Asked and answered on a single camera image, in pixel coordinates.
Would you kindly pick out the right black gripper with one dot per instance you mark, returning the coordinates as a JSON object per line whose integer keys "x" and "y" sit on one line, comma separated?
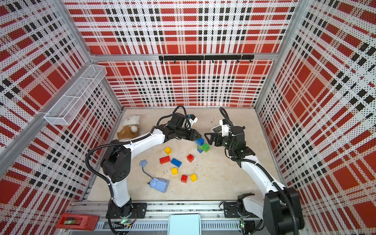
{"x": 218, "y": 137}

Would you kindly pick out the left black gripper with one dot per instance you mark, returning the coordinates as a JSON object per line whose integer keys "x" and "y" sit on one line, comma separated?
{"x": 192, "y": 137}

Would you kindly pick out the blue square lego brick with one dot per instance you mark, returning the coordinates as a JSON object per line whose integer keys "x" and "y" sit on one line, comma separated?
{"x": 200, "y": 141}

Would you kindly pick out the lime green long lego brick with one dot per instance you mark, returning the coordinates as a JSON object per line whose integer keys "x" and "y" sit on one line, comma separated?
{"x": 205, "y": 147}

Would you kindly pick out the red small lego brick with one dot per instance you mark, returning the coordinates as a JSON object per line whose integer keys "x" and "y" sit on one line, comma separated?
{"x": 190, "y": 158}

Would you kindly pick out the blue long lego brick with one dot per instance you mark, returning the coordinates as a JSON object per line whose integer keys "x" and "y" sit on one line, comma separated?
{"x": 176, "y": 162}

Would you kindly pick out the red square lego brick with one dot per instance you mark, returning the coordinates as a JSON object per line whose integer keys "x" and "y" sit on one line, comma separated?
{"x": 184, "y": 179}

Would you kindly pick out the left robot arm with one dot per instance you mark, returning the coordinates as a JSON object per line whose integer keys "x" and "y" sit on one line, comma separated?
{"x": 116, "y": 163}

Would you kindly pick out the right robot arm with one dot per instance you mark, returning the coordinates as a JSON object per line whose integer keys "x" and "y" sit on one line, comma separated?
{"x": 280, "y": 209}

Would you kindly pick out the yellow tall lego brick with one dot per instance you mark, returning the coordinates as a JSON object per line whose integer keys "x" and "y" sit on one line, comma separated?
{"x": 168, "y": 151}

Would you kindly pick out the red long lego brick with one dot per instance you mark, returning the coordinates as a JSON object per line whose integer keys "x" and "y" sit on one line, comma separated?
{"x": 164, "y": 160}

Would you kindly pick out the yellow square lego brick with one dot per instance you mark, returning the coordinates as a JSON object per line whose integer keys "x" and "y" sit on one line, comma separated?
{"x": 174, "y": 171}

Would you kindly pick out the yellow small lego brick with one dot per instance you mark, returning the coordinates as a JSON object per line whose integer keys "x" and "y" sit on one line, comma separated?
{"x": 193, "y": 177}

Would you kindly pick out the white digital clock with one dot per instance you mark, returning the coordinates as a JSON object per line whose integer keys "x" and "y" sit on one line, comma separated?
{"x": 217, "y": 129}

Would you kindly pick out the white teddy bear brown shirt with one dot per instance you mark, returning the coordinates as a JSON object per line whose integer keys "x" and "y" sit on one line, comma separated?
{"x": 130, "y": 128}

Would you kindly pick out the light blue tray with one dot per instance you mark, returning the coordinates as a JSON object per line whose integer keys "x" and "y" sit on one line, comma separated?
{"x": 184, "y": 224}

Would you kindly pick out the red tool box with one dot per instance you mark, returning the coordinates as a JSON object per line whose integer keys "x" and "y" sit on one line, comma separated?
{"x": 80, "y": 222}

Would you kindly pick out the light blue charger with cable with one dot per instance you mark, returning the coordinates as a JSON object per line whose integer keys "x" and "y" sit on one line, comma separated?
{"x": 160, "y": 185}

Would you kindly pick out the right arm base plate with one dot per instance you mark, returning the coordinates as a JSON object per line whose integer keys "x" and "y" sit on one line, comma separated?
{"x": 236, "y": 210}

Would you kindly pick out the black hook rail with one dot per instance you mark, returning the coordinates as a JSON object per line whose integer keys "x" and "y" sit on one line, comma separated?
{"x": 206, "y": 57}

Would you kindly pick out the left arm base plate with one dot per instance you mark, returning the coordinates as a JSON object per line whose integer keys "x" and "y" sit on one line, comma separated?
{"x": 129, "y": 210}

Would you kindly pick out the white wire mesh basket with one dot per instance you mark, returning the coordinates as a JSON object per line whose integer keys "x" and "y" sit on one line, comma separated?
{"x": 65, "y": 110}

